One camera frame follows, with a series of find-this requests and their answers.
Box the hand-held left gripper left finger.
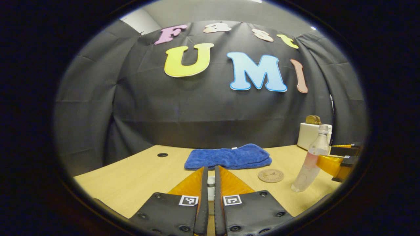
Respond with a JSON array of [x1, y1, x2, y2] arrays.
[[130, 167, 209, 236]]

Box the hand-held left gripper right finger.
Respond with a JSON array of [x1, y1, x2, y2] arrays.
[[214, 166, 294, 236]]

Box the clear plastic water bottle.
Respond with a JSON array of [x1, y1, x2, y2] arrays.
[[291, 125, 330, 192]]

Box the round wooden coaster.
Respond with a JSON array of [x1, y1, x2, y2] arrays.
[[258, 169, 285, 183]]

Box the white toaster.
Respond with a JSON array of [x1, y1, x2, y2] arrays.
[[297, 123, 333, 150]]

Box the blue folded towel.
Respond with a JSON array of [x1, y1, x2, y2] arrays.
[[184, 144, 272, 170]]

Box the black backdrop cloth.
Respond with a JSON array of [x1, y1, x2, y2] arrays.
[[54, 20, 367, 177]]

